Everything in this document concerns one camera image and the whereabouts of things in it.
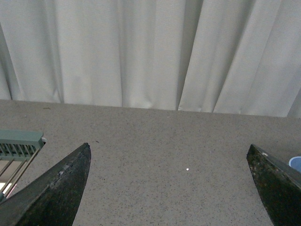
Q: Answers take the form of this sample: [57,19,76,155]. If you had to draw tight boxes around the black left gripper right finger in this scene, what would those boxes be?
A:
[246,144,301,226]

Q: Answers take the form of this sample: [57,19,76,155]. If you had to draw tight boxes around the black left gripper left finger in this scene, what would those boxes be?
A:
[0,143,91,226]

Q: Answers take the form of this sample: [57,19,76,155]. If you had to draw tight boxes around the blue plastic cup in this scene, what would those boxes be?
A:
[289,156,301,172]

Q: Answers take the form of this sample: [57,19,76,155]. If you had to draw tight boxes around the green dish drying rack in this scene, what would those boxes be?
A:
[0,129,47,202]

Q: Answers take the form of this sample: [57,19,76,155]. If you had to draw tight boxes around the white pleated curtain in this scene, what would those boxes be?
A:
[0,0,301,118]

